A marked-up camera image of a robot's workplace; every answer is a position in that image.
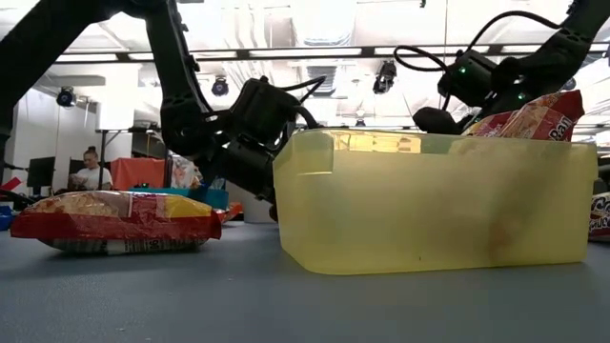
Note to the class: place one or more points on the black background monitor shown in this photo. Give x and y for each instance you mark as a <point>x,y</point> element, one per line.
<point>40,171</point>

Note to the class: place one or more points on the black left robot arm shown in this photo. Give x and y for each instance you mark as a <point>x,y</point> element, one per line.
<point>176,71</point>

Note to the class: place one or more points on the black lamp stand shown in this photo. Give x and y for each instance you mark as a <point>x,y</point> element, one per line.
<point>102,157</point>

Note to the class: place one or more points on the white rectangular lamp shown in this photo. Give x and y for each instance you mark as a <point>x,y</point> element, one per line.
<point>114,116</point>

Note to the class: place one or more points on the black ceiling spotlight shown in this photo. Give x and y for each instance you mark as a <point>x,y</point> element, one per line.
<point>385,76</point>
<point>219,86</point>
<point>66,96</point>

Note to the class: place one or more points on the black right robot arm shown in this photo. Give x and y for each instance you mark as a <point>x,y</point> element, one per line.
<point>553,57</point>

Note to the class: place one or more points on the blue Maruchan ramen pack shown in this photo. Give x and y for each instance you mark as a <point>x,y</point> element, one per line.
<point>183,174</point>

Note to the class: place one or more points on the person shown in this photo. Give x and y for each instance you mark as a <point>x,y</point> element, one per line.
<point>93,178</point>

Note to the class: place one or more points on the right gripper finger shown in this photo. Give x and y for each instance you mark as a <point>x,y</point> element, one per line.
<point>436,121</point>

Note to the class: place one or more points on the black overhead light bar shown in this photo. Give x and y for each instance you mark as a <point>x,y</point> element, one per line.
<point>362,51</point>

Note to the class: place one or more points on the teal plastic bin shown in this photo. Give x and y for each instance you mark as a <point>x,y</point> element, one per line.
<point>217,199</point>

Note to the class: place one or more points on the yellow translucent plastic bin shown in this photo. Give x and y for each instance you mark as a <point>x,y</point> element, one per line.
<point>429,214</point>

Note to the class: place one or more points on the small blue object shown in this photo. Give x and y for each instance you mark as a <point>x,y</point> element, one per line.
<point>6,219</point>

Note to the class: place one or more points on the silver ventilation duct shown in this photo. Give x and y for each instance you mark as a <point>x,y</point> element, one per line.
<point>321,78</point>

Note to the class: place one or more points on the orange partition panel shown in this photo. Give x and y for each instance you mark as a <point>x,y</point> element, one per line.
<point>138,174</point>

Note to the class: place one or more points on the orange Maruchan chicken ramen pack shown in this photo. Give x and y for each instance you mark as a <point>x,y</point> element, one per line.
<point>232,212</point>

